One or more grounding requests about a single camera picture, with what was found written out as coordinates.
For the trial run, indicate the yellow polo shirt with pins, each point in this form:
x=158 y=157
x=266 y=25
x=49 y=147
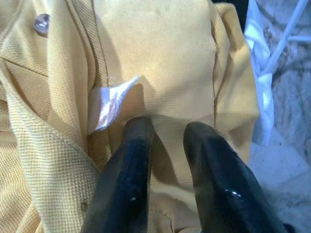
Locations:
x=158 y=60

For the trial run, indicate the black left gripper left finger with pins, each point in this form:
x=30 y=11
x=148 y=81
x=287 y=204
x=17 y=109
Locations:
x=126 y=182

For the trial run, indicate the pale pink white cloth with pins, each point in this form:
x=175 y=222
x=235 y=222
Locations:
x=263 y=97

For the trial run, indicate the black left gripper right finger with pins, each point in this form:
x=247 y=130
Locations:
x=218 y=182

